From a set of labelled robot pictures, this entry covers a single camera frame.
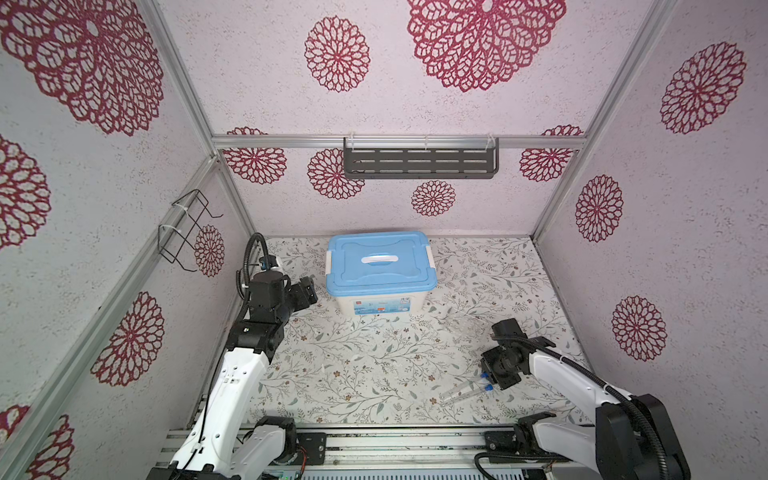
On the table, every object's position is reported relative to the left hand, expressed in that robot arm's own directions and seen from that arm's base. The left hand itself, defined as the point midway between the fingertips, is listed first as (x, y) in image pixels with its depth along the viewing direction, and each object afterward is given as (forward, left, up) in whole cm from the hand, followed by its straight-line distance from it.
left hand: (299, 289), depth 79 cm
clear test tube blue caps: (-22, -42, -22) cm, 52 cm away
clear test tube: (-16, -51, -22) cm, 58 cm away
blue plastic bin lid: (+12, -21, -4) cm, 25 cm away
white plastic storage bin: (+4, -21, -14) cm, 26 cm away
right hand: (-13, -50, -21) cm, 56 cm away
